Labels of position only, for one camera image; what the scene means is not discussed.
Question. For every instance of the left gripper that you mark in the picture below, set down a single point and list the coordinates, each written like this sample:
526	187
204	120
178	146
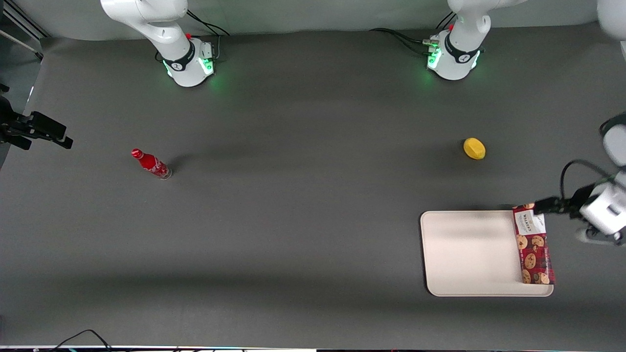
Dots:
580	196

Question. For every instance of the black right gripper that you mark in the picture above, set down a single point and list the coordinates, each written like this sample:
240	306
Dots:
11	125

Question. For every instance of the red cookie box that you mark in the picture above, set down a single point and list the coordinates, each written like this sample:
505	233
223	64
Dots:
534	249

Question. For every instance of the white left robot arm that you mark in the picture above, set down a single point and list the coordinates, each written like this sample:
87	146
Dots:
457	49

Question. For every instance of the cream plastic tray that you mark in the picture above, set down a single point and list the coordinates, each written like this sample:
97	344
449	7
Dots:
469	254

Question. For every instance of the yellow lemon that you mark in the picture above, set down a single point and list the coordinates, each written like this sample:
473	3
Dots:
474	148

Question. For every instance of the red cola bottle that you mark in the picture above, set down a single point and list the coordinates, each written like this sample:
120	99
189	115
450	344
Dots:
151	164

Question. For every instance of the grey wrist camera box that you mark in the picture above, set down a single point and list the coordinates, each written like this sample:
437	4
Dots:
594	236

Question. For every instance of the metal frame bars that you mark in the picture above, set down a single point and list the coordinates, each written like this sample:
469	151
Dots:
22	24

